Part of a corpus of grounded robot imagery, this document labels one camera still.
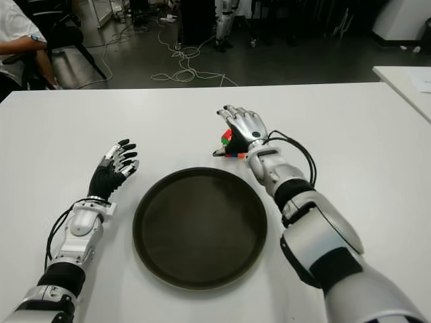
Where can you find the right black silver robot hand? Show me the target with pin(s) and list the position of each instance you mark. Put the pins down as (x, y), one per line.
(249, 126)

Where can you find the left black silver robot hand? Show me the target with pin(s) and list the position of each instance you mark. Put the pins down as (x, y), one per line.
(102, 181)

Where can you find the multicoloured Rubik's cube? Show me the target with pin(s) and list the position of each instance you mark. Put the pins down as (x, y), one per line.
(227, 136)

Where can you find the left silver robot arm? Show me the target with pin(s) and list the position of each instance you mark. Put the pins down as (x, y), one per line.
(81, 225)

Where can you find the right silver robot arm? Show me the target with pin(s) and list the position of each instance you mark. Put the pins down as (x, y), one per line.
(320, 228)

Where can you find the dark brown round plate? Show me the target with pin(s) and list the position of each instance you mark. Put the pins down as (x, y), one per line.
(198, 228)

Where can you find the white humanoid robot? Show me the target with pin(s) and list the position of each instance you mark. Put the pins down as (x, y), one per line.
(222, 23)

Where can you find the black cabinet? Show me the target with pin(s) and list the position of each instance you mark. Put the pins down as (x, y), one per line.
(197, 20)

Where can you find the white power strip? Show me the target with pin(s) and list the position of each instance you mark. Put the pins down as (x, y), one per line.
(167, 19)

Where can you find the black office chair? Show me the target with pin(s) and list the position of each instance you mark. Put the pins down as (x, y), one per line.
(64, 35)

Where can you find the white side table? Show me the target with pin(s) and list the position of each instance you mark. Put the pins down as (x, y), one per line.
(394, 80)

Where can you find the white low cabinet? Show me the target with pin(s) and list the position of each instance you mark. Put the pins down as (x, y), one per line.
(104, 13)

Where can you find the white paper sheet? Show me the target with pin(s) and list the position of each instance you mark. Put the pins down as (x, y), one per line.
(421, 80)

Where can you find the white column with black base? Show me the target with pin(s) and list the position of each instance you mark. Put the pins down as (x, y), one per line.
(397, 17)

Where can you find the person in white shirt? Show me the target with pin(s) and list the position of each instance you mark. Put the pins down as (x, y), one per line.
(13, 20)

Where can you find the grey folding metal frame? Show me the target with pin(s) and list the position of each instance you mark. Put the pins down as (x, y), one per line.
(343, 20)

